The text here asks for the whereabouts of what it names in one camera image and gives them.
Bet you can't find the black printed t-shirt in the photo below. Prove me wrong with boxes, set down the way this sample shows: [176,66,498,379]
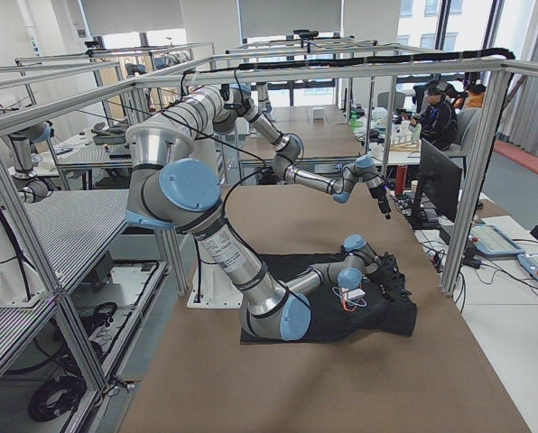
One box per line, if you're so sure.
[260,253,417,343]

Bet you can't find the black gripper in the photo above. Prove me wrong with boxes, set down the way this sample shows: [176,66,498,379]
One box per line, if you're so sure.
[377,253,407,293]
[369,184,390,213]

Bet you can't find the seated person in black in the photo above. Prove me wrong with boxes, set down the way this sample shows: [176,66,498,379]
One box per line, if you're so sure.
[396,80,458,151]

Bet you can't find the grey teach pendant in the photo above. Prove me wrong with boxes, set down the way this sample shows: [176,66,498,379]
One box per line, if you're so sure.
[468,225,525,258]

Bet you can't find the black computer monitor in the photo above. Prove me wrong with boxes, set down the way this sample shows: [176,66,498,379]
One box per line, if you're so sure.
[409,139,462,230]

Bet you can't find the aluminium cage frame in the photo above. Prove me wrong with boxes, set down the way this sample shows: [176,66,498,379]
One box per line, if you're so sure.
[0,48,538,391]

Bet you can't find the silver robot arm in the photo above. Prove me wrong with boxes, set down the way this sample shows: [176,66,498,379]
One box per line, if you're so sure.
[125,121,415,342]
[181,86,391,218]

